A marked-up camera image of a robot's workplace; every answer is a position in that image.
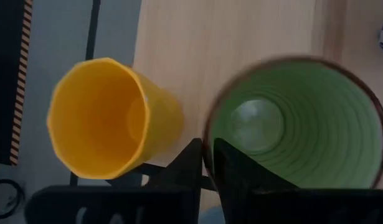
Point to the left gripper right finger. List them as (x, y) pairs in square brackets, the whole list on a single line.
[(234, 171)]

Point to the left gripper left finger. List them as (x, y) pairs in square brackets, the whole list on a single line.
[(185, 171)]

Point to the green and white mug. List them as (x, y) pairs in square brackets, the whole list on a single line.
[(303, 124)]

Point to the yellow mug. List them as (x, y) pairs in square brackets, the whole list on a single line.
[(97, 118)]

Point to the wooden shelf riser black legs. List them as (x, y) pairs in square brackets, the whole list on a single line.
[(225, 31)]

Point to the black hazard-striped floor mat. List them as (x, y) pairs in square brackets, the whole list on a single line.
[(1, 77)]

